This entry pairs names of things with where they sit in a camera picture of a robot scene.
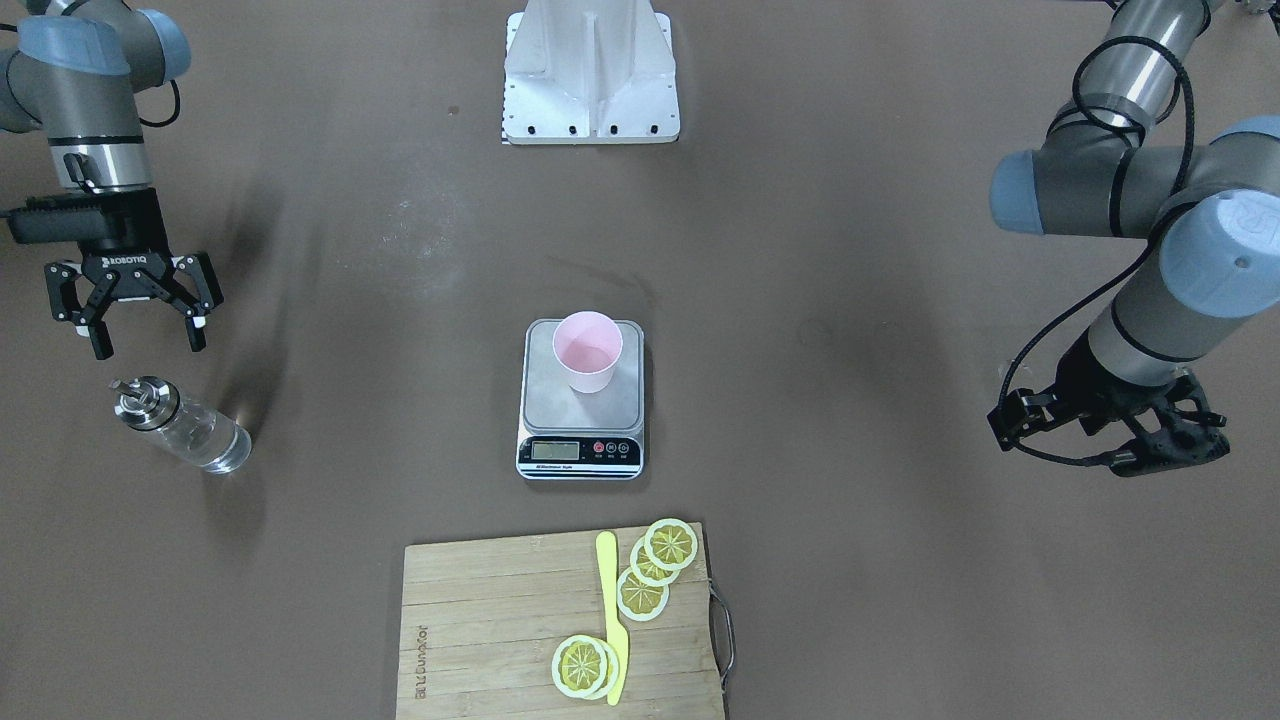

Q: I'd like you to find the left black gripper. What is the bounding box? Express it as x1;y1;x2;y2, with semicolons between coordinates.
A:
988;332;1231;477

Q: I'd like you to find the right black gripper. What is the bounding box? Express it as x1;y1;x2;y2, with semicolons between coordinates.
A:
8;188;224;360

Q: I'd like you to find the clear glass sauce bottle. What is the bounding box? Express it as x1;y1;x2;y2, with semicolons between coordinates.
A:
109;375;252;474

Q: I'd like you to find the pink plastic cup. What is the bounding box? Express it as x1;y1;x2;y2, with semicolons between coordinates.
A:
552;311;625;395

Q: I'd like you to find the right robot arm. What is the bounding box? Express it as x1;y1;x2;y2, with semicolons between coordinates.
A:
3;1;223;360

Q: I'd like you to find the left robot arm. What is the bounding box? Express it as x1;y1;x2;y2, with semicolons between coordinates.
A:
988;1;1279;477

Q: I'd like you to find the digital kitchen scale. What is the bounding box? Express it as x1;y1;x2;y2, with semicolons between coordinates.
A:
515;318;646;480

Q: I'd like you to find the lemon slice top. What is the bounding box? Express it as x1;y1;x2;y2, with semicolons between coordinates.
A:
643;518;700;571

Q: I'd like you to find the yellow plastic knife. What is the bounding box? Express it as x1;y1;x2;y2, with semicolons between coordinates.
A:
595;530;630;706

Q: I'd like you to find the lemon slice under single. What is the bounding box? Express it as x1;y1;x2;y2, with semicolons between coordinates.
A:
589;639;621;700

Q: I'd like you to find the bamboo cutting board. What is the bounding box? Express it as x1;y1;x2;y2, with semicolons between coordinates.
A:
396;530;735;719

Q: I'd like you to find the white metal column base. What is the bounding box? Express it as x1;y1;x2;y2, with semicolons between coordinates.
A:
500;1;681;146

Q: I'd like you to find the lemon slice front single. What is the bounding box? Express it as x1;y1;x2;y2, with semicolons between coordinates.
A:
550;634;605;700

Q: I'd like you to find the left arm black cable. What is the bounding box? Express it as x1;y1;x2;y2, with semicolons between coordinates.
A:
997;29;1198;466

